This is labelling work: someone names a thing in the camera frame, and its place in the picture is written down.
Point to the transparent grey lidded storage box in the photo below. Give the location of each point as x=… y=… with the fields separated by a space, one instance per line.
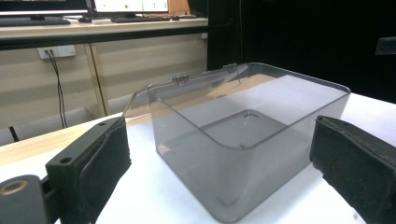
x=233 y=174

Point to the bright-screen computer monitor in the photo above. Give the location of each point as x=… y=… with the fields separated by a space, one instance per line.
x=130 y=5

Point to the black curtain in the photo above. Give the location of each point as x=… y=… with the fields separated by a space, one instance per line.
x=295 y=37

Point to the small cardboard box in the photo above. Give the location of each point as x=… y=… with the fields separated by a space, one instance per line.
x=178 y=6

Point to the white wall socket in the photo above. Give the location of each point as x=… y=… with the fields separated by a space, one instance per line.
x=57 y=51

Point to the long wooden desk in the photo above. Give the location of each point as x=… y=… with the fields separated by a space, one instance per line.
x=140 y=62

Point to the white table mat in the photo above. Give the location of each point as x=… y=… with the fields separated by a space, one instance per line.
x=155 y=193

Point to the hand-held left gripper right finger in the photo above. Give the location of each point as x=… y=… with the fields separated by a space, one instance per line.
x=358 y=168

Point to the black keyboard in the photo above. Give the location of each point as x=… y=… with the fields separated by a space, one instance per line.
x=140 y=19
x=31 y=21

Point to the dark grey flat object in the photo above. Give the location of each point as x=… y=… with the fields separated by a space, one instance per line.
x=386 y=46

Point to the dark-screen computer monitor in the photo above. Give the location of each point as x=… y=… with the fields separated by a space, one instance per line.
x=40 y=6

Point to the black rod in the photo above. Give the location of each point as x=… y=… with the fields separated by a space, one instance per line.
x=13 y=133

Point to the black computer mouse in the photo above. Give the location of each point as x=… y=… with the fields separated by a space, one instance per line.
x=175 y=18

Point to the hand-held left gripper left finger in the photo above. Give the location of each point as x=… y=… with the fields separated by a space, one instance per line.
x=93 y=168

